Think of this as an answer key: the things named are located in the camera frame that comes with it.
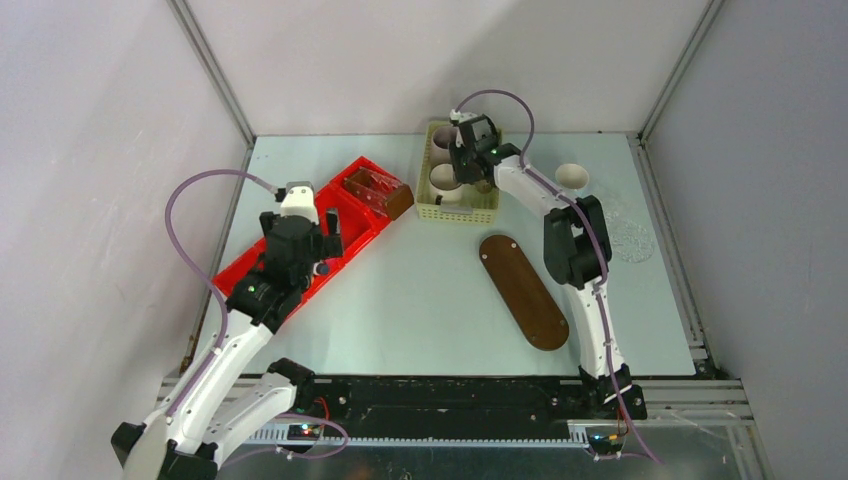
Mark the brown oval wooden tray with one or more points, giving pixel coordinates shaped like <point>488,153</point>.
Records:
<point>536,313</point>

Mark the clear textured acrylic tray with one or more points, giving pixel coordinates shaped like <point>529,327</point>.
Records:
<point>630,239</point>

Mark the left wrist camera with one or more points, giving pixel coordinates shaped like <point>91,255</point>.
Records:
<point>298,199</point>

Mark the red divided organizer bin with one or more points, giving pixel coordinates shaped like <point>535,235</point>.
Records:
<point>360,225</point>

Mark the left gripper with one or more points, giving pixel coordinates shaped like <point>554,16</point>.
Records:
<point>327,245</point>

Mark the cream plastic basket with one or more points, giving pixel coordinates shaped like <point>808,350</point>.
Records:
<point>475,208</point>

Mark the dark blue capped tube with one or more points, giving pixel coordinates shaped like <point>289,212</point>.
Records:
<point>322,269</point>

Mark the light blue mug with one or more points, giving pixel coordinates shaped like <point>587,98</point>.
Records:
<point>573,178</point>

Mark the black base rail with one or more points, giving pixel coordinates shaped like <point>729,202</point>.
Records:
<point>464,408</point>

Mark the brown mug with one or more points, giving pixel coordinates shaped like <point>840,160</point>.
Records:
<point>484,187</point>

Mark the white mug black handle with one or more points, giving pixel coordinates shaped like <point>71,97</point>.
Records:
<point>443,187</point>

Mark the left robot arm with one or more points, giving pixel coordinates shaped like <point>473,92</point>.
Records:
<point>187,437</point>

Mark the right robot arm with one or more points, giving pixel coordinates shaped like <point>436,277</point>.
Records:
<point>576,252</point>

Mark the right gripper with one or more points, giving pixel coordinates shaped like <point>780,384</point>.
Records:
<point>457,148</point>

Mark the pink white mug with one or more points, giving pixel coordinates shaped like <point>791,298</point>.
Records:
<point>441,139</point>

